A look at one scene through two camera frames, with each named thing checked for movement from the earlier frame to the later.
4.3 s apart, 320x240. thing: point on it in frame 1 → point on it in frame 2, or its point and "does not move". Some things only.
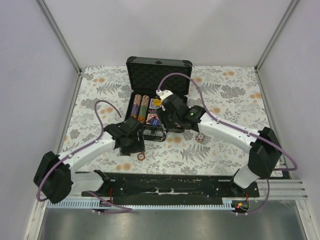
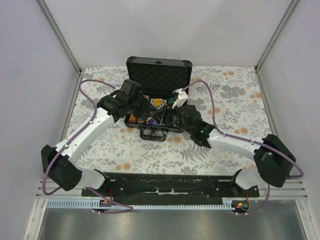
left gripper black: x=138 y=147 → x=146 y=107
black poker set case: x=146 y=77 does not move
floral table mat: x=233 y=91 does not move
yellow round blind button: x=157 y=102 does not move
